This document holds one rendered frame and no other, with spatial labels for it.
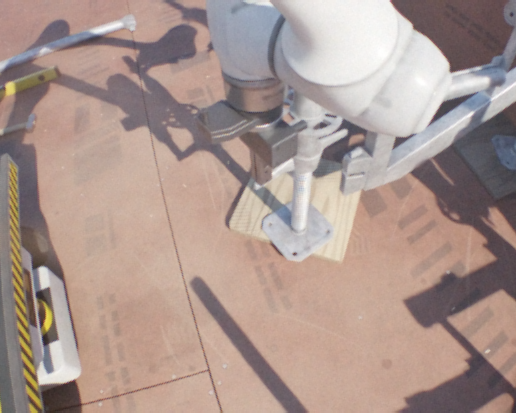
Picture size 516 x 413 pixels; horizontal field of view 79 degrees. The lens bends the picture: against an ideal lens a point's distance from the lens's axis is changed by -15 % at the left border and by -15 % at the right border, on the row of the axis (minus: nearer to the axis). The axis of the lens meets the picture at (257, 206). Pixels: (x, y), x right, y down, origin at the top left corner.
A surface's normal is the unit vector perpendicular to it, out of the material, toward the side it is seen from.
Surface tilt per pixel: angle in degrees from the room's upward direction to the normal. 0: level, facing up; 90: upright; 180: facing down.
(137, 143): 0
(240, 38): 85
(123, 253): 0
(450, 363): 0
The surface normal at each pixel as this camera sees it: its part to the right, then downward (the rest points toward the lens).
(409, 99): -0.18, 0.59
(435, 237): -0.05, -0.56
